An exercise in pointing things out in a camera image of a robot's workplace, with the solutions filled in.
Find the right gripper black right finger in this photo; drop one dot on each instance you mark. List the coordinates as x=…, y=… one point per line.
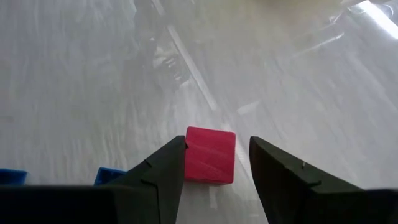
x=295, y=193

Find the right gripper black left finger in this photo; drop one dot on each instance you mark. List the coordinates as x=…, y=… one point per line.
x=140, y=199

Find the small blue cube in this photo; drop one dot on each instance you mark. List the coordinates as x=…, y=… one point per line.
x=12, y=176
x=107, y=175

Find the small red cube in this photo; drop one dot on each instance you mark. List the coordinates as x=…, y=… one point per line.
x=210, y=155

